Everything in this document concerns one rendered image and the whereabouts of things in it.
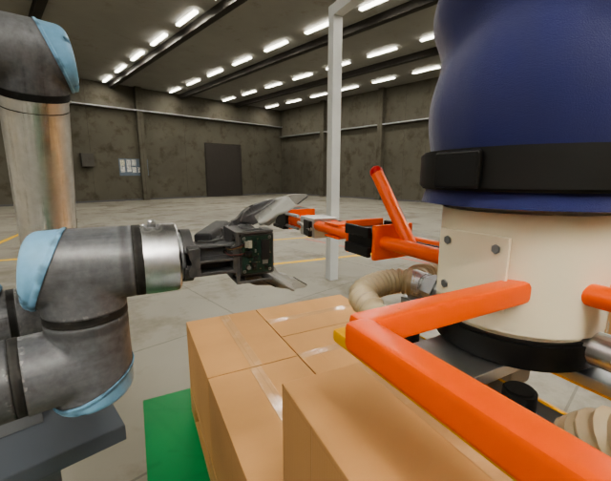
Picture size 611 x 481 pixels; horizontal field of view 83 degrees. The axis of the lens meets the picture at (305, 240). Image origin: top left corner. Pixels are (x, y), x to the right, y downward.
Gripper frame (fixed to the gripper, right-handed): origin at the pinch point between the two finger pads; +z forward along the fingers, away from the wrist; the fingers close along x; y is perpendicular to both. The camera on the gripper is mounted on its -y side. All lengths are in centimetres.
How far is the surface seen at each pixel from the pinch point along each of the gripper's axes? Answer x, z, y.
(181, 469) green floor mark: -124, -14, -96
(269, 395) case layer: -69, 15, -56
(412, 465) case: -27.8, 5.8, 21.2
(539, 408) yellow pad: -10.3, 6.9, 34.7
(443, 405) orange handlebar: 0.3, -13.1, 39.9
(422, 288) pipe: -5.5, 11.8, 14.8
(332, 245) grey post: -80, 200, -313
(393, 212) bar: 4.8, 12.9, 6.5
